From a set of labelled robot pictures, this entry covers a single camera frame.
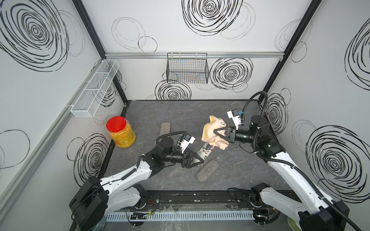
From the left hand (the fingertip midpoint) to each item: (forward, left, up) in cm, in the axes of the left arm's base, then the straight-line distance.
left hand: (201, 161), depth 67 cm
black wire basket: (+84, +8, -3) cm, 85 cm away
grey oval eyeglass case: (+5, -8, -17) cm, 20 cm away
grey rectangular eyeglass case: (+30, +22, -17) cm, 41 cm away
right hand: (+10, -6, +9) cm, 15 cm away
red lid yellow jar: (+18, +45, -5) cm, 49 cm away
